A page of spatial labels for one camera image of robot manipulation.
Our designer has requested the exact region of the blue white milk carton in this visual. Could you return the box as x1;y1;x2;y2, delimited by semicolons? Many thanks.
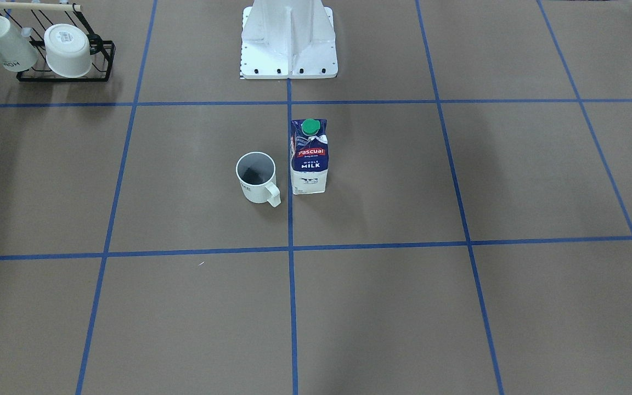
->
289;119;329;195

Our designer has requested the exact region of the white mug grey inside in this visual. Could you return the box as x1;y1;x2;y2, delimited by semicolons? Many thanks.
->
235;151;281;207

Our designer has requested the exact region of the white cup on rack lower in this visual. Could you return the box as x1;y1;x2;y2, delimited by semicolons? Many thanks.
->
43;24;92;78

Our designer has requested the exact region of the white cup on rack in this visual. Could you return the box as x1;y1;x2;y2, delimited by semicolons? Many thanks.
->
0;16;38;72
43;24;92;78

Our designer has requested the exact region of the white cup on rack upper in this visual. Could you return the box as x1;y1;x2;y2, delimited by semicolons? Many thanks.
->
0;16;38;72

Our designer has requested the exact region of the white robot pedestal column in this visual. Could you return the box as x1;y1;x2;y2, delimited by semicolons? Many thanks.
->
239;1;338;80

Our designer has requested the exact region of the black wire mug rack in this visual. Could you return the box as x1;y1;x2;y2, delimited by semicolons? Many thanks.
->
0;1;116;82

